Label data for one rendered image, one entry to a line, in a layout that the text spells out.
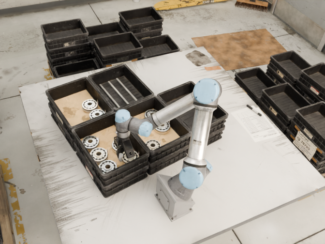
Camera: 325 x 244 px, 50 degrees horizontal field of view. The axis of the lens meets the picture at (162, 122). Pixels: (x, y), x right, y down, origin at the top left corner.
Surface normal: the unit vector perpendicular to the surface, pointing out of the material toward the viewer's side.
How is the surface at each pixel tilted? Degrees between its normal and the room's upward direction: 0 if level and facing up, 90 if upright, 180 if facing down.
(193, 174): 61
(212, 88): 47
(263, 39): 0
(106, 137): 0
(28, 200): 0
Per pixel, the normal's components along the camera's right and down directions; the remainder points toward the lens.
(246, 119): 0.07, -0.69
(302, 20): -0.90, 0.26
